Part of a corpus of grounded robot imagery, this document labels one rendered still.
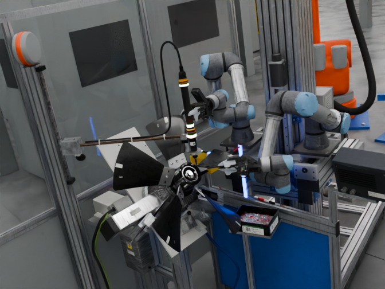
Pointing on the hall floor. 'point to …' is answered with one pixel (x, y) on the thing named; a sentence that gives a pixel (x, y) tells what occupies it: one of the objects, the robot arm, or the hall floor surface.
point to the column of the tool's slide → (71, 218)
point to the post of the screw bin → (248, 261)
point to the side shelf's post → (140, 280)
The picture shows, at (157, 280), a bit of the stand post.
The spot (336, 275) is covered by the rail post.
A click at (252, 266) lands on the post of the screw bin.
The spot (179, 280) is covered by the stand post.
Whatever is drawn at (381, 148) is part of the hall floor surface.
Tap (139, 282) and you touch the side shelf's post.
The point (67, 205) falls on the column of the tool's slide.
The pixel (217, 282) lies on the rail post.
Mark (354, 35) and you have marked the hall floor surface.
